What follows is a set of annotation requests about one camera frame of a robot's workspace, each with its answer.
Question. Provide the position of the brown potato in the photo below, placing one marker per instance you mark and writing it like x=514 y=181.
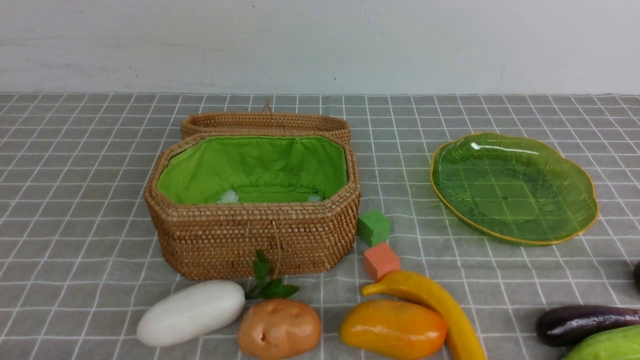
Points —
x=279 y=328

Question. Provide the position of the orange yellow mango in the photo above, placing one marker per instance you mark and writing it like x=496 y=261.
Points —
x=394 y=329

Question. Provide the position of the white radish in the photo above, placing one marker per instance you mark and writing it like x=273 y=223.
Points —
x=191 y=313

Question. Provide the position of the yellow banana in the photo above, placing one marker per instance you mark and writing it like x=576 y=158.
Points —
x=462 y=340

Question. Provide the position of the dark purple eggplant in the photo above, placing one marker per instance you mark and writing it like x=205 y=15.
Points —
x=567 y=325

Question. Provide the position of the dark purple round fruit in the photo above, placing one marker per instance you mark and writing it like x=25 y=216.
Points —
x=636 y=275

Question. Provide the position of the light green cucumber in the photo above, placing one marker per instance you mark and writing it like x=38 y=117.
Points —
x=615 y=344

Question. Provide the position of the green foam cube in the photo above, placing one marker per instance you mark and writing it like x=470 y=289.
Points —
x=373 y=227

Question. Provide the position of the woven wicker basket lid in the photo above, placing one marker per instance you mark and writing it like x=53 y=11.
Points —
x=267 y=119

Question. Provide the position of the orange foam cube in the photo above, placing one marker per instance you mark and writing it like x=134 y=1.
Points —
x=379 y=260

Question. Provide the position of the woven wicker basket green lining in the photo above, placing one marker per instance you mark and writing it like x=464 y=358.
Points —
x=217 y=198

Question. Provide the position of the green glass leaf plate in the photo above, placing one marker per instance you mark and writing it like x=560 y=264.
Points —
x=514 y=189

